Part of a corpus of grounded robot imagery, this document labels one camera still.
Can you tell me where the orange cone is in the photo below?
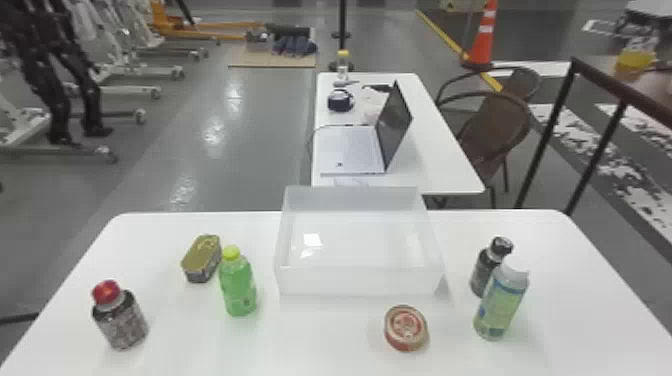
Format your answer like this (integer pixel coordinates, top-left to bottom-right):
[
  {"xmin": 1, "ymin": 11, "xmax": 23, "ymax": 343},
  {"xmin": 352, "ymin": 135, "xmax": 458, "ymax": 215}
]
[{"xmin": 461, "ymin": 0, "xmax": 499, "ymax": 72}]

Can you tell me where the clear bottle with yellow cap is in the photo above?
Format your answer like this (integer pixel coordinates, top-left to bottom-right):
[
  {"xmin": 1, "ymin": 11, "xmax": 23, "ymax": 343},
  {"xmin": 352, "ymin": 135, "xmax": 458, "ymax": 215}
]
[{"xmin": 334, "ymin": 49, "xmax": 352, "ymax": 88}]

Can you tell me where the dark side table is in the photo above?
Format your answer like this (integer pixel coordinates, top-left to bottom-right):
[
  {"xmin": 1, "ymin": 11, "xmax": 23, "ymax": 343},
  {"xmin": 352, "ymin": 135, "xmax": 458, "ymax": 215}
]
[{"xmin": 513, "ymin": 55, "xmax": 672, "ymax": 217}]

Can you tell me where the yellow container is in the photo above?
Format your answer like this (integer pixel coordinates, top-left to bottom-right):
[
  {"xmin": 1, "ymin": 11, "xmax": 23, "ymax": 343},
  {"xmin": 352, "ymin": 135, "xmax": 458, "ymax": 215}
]
[{"xmin": 614, "ymin": 48, "xmax": 657, "ymax": 76}]

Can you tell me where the silver laptop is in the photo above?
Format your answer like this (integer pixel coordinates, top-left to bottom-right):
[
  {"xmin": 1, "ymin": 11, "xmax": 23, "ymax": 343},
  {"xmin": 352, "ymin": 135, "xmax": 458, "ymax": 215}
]
[{"xmin": 318, "ymin": 79, "xmax": 414, "ymax": 177}]

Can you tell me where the white side table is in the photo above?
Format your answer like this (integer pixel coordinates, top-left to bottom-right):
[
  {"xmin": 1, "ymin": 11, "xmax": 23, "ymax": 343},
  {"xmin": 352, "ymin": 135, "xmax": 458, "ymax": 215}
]
[{"xmin": 310, "ymin": 71, "xmax": 486, "ymax": 210}]

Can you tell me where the dark grey bottle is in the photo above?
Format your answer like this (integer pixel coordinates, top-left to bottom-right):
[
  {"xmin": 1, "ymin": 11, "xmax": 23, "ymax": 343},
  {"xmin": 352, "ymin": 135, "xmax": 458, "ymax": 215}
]
[{"xmin": 469, "ymin": 235, "xmax": 515, "ymax": 298}]

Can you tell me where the pale green bottle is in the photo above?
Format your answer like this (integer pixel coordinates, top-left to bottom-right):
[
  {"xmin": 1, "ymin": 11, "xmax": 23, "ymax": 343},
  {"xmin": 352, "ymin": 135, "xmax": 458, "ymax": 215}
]
[{"xmin": 472, "ymin": 262, "xmax": 530, "ymax": 342}]

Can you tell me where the orange pallet truck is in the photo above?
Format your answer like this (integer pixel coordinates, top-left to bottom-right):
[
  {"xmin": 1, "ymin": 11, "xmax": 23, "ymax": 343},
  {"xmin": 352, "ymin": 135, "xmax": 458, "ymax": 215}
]
[{"xmin": 149, "ymin": 0, "xmax": 264, "ymax": 42}]

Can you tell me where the black post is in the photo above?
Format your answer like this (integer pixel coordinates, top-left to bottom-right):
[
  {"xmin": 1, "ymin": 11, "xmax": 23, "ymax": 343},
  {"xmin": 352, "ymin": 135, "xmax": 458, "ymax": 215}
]
[{"xmin": 327, "ymin": 0, "xmax": 356, "ymax": 73}]

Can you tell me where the clear box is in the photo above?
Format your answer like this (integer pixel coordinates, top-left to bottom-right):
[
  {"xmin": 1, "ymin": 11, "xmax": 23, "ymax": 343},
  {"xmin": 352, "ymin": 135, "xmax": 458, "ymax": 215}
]
[{"xmin": 273, "ymin": 184, "xmax": 446, "ymax": 297}]

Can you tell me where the grey bottle with red cap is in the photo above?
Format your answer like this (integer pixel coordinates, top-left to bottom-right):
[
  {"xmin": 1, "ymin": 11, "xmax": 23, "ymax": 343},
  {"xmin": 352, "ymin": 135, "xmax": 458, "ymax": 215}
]
[{"xmin": 91, "ymin": 279, "xmax": 150, "ymax": 351}]

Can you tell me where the yellow can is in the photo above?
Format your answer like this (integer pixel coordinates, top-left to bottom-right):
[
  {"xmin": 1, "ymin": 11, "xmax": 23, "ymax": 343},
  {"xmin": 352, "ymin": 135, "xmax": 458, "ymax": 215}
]
[{"xmin": 179, "ymin": 233, "xmax": 223, "ymax": 284}]

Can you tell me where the red can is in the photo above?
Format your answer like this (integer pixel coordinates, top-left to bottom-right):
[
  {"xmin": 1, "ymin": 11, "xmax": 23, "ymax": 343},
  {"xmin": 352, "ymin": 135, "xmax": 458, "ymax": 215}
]
[{"xmin": 383, "ymin": 304, "xmax": 430, "ymax": 352}]

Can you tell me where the brown chair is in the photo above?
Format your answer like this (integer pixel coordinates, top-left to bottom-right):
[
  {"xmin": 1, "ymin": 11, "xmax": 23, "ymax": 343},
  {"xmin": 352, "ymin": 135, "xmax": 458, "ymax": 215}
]
[
  {"xmin": 435, "ymin": 65, "xmax": 542, "ymax": 106},
  {"xmin": 435, "ymin": 91, "xmax": 534, "ymax": 210}
]

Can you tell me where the black round device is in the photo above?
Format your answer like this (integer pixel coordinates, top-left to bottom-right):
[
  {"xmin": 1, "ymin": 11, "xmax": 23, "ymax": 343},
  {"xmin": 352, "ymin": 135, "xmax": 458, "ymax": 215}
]
[{"xmin": 327, "ymin": 88, "xmax": 356, "ymax": 113}]

